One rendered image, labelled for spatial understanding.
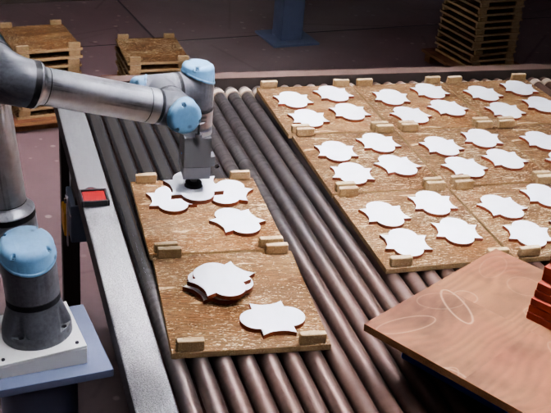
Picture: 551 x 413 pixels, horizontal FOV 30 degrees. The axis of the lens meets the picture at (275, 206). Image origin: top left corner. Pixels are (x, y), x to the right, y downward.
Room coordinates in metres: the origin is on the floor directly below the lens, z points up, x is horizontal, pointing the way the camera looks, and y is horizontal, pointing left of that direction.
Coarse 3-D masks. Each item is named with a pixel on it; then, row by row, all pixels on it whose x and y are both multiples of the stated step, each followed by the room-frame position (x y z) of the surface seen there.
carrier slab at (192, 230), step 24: (144, 192) 2.51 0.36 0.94; (144, 216) 2.37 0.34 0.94; (168, 216) 2.38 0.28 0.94; (192, 216) 2.39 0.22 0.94; (264, 216) 2.43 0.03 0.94; (144, 240) 2.27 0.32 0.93; (168, 240) 2.26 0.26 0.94; (192, 240) 2.27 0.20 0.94; (216, 240) 2.28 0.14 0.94; (240, 240) 2.29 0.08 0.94
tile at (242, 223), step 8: (224, 208) 2.43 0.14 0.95; (232, 208) 2.44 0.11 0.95; (216, 216) 2.38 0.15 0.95; (224, 216) 2.39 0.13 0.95; (232, 216) 2.39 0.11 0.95; (240, 216) 2.40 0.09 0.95; (248, 216) 2.40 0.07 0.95; (216, 224) 2.35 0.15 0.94; (224, 224) 2.35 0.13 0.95; (232, 224) 2.35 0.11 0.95; (240, 224) 2.35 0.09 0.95; (248, 224) 2.36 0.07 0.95; (256, 224) 2.36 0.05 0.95; (264, 224) 2.39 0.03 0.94; (224, 232) 2.32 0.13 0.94; (232, 232) 2.32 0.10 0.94; (240, 232) 2.31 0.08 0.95; (248, 232) 2.31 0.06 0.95; (256, 232) 2.32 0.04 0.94
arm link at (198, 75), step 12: (192, 60) 2.21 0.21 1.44; (204, 60) 2.21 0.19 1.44; (180, 72) 2.17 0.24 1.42; (192, 72) 2.16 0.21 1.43; (204, 72) 2.16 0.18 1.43; (192, 84) 2.15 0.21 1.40; (204, 84) 2.16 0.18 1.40; (192, 96) 2.15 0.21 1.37; (204, 96) 2.16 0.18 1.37; (204, 108) 2.16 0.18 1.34
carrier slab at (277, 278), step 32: (192, 256) 2.19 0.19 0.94; (224, 256) 2.20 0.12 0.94; (256, 256) 2.21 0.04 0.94; (288, 256) 2.23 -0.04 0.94; (160, 288) 2.03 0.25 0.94; (256, 288) 2.06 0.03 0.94; (288, 288) 2.07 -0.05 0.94; (192, 320) 1.91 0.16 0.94; (224, 320) 1.92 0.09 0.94; (320, 320) 1.95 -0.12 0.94; (192, 352) 1.79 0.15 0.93; (224, 352) 1.81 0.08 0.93; (256, 352) 1.82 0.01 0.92
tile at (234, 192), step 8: (216, 184) 2.57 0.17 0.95; (224, 184) 2.58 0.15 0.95; (232, 184) 2.58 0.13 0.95; (240, 184) 2.59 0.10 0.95; (224, 192) 2.53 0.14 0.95; (232, 192) 2.54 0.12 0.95; (240, 192) 2.54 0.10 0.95; (248, 192) 2.55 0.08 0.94; (216, 200) 2.48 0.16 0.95; (224, 200) 2.48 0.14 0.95; (232, 200) 2.49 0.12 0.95; (240, 200) 2.50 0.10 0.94
